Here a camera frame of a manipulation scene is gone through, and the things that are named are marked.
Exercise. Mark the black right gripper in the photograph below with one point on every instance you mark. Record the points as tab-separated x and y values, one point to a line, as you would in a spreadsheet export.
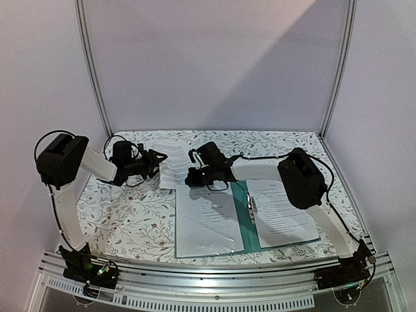
196	170

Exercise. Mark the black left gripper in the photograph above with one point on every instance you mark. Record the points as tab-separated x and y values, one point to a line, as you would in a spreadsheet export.
149	160

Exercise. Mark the white paper stack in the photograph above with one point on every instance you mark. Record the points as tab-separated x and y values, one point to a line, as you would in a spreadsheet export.
174	169

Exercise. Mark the white printed paper sheet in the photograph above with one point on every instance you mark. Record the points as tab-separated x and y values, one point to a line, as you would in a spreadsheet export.
206	223

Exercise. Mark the teal plastic folder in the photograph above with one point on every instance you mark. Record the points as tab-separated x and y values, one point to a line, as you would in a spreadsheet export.
247	229

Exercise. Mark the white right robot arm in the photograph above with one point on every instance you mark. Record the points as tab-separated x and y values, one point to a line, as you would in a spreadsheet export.
302	181

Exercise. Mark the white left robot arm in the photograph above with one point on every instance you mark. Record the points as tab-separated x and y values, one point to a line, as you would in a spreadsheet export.
60	154

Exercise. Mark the floral patterned table mat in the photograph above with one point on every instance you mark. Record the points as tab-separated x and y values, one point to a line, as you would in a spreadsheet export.
137	221

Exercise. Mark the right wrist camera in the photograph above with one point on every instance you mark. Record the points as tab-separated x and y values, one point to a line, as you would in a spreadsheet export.
195	159

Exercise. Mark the aluminium front rail frame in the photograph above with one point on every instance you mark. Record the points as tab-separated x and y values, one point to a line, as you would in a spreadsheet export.
153	286

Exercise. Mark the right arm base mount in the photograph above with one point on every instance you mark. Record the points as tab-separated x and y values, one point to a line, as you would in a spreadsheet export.
350	276

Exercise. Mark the aluminium corner post left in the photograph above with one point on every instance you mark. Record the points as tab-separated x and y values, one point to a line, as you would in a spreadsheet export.
80	13

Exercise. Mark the aluminium corner post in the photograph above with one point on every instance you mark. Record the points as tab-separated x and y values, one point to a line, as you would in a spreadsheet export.
340	68
80	13

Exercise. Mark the aluminium corner post right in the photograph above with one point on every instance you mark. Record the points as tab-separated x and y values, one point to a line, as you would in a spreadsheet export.
340	68

